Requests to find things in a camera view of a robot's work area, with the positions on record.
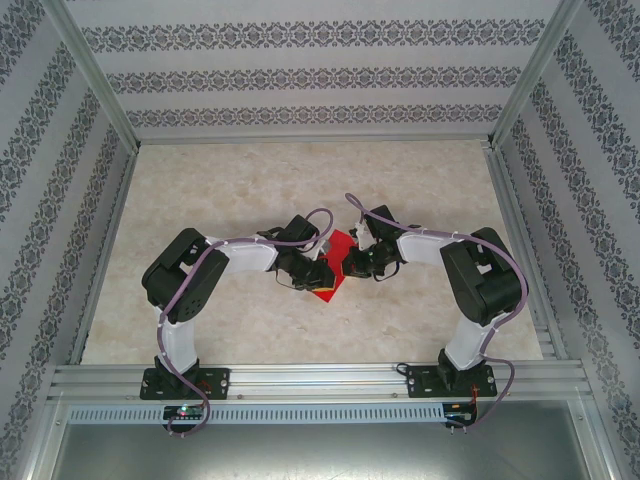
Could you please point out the red paper sheet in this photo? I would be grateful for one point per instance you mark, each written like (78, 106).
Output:
(341, 245)

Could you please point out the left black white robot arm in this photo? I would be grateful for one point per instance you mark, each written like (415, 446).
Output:
(180, 280)

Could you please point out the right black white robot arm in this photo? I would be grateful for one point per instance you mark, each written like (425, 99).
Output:
(490, 285)

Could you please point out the grey metal sheet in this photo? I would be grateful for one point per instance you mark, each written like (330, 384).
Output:
(320, 455)

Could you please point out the small circuit board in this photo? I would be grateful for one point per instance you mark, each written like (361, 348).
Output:
(457, 415)
(185, 411)

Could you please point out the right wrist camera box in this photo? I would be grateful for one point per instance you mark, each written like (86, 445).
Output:
(360, 232)

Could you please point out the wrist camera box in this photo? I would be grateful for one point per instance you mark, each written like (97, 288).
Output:
(360, 232)
(326, 247)

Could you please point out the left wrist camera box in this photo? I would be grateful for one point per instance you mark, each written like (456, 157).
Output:
(326, 247)

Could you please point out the long aluminium mounting rail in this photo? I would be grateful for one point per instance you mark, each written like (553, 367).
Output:
(320, 380)

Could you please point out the aluminium frame cross beam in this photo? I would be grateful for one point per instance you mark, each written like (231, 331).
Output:
(315, 139)

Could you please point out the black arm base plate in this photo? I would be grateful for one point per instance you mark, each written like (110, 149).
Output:
(220, 382)
(417, 385)

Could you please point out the aluminium table side rail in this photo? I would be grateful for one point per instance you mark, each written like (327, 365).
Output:
(104, 250)
(507, 200)

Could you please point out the aluminium frame post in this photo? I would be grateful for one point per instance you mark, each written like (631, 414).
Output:
(533, 70)
(92, 70)

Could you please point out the aluminium frame bar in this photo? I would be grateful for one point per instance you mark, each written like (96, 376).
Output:
(595, 440)
(45, 440)

